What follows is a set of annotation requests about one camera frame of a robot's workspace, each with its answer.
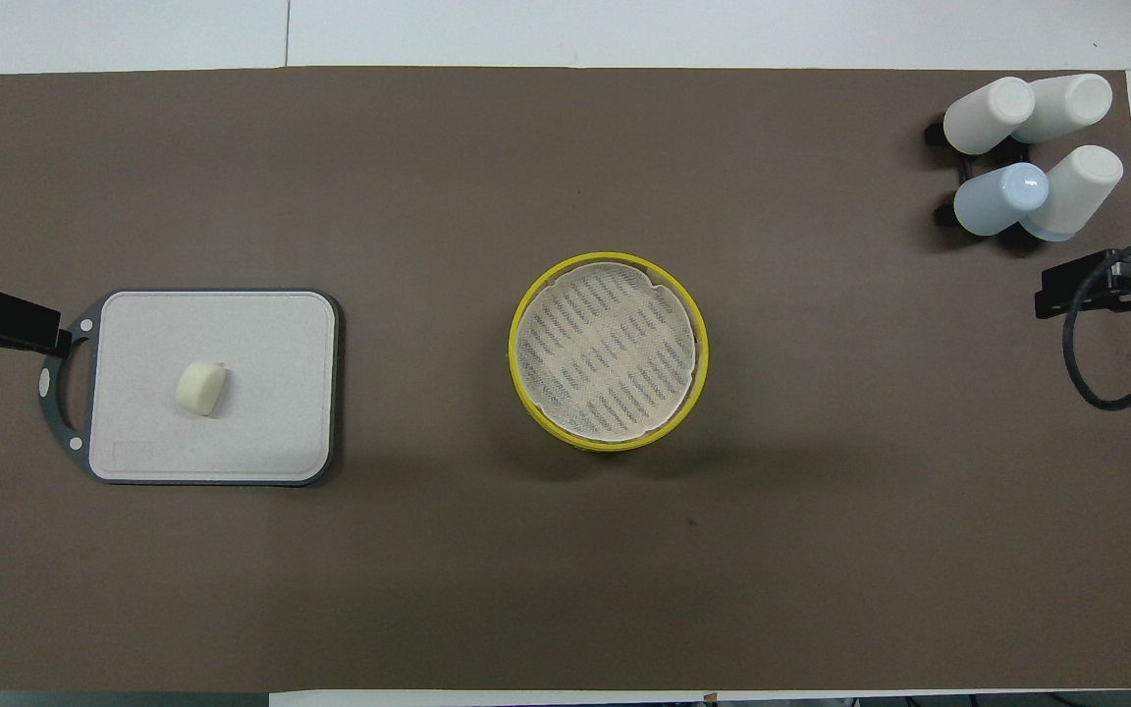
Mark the brown table mat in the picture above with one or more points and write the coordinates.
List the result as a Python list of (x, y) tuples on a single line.
[(526, 570)]

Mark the white steamed bun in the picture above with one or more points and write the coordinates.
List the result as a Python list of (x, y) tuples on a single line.
[(202, 388)]

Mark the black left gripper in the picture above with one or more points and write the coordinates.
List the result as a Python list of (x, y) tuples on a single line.
[(16, 316)]

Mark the light blue plastic cup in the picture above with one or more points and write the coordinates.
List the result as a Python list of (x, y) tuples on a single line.
[(997, 201)]

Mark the black cup rack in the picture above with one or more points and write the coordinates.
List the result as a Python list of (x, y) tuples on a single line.
[(946, 214)]

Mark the white cutting board grey rim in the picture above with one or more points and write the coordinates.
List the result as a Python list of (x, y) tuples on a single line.
[(261, 393)]

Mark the yellow steamer tier with liner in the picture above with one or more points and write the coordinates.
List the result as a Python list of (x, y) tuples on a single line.
[(605, 344)]

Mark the white plastic cup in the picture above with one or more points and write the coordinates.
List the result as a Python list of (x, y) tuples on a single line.
[(1081, 191), (988, 115), (1071, 103)]

